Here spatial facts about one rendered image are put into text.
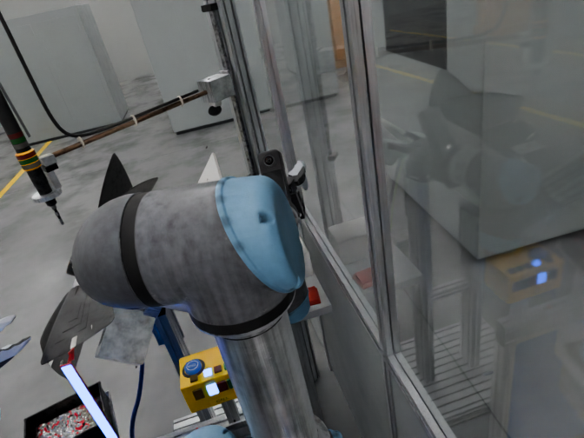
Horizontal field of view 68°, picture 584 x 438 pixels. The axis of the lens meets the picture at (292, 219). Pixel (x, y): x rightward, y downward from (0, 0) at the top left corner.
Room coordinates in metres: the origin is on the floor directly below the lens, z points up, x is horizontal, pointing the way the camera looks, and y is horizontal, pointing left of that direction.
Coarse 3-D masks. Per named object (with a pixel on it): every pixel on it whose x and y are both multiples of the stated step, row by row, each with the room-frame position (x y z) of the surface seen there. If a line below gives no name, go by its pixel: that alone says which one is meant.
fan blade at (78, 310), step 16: (80, 288) 1.02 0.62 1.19; (64, 304) 0.98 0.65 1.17; (80, 304) 0.95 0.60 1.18; (96, 304) 0.94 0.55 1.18; (64, 320) 0.92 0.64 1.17; (80, 320) 0.89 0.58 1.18; (96, 320) 0.87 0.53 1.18; (112, 320) 0.84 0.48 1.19; (64, 336) 0.86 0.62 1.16; (80, 336) 0.84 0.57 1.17; (48, 352) 0.84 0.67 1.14; (64, 352) 0.81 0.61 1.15
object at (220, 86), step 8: (224, 72) 1.52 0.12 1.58; (200, 80) 1.50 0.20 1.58; (208, 80) 1.47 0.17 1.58; (216, 80) 1.46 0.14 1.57; (224, 80) 1.48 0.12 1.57; (232, 80) 1.52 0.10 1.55; (200, 88) 1.48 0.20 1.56; (208, 88) 1.45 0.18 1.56; (216, 88) 1.45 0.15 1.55; (224, 88) 1.48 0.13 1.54; (232, 88) 1.50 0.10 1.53; (208, 96) 1.46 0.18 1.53; (216, 96) 1.45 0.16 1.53; (224, 96) 1.47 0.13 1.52
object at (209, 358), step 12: (216, 348) 0.80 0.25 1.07; (180, 360) 0.79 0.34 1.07; (204, 360) 0.77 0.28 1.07; (216, 360) 0.76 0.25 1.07; (180, 372) 0.75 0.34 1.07; (180, 384) 0.71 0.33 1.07; (192, 384) 0.70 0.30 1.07; (204, 384) 0.71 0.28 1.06; (192, 396) 0.70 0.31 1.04; (216, 396) 0.71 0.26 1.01; (228, 396) 0.71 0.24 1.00; (192, 408) 0.70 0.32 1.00; (204, 408) 0.70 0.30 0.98
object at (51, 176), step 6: (48, 156) 1.09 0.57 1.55; (54, 156) 1.10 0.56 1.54; (48, 162) 1.08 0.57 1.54; (54, 162) 1.09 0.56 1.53; (42, 168) 1.09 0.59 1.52; (48, 168) 1.07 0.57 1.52; (54, 168) 1.08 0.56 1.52; (48, 174) 1.07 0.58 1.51; (54, 174) 1.08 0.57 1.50; (48, 180) 1.09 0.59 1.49; (54, 180) 1.08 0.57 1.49; (54, 186) 1.07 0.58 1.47; (60, 186) 1.08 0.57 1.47; (36, 192) 1.09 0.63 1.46; (54, 192) 1.06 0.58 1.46; (60, 192) 1.07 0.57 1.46; (36, 198) 1.04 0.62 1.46; (42, 198) 1.04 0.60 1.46; (48, 198) 1.04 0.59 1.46
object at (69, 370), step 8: (64, 368) 0.72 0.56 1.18; (72, 368) 0.72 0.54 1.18; (72, 376) 0.72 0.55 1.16; (72, 384) 0.72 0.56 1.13; (80, 384) 0.72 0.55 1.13; (80, 392) 0.72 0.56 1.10; (88, 392) 0.72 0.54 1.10; (88, 400) 0.72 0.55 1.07; (88, 408) 0.72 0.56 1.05; (96, 408) 0.72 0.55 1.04; (96, 416) 0.72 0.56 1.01; (104, 424) 0.72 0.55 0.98; (104, 432) 0.72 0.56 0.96; (112, 432) 0.72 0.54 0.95
